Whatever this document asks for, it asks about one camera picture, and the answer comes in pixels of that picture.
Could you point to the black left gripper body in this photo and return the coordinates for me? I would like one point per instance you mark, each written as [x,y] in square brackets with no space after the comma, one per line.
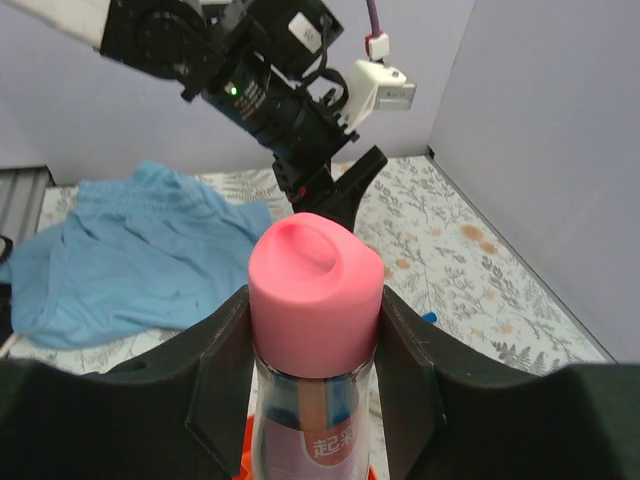
[253,61]

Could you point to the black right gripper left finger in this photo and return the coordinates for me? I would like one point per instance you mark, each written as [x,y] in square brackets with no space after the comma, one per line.
[177,411]

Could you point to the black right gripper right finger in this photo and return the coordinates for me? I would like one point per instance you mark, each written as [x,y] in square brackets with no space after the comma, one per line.
[450,412]

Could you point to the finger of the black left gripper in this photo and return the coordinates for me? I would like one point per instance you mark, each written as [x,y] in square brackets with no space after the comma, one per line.
[339,200]

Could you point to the pink capped glue bottle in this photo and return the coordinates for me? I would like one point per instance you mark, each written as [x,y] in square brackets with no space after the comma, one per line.
[315,293]

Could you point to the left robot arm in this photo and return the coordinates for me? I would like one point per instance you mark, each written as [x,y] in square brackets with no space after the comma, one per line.
[70,20]

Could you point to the orange round divided organizer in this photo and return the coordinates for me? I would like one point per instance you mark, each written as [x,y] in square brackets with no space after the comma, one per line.
[245,460]

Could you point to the light blue cloth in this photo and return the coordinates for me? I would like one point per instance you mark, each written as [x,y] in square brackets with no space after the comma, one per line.
[155,250]

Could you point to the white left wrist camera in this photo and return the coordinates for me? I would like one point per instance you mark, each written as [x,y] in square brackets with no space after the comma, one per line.
[373,86]

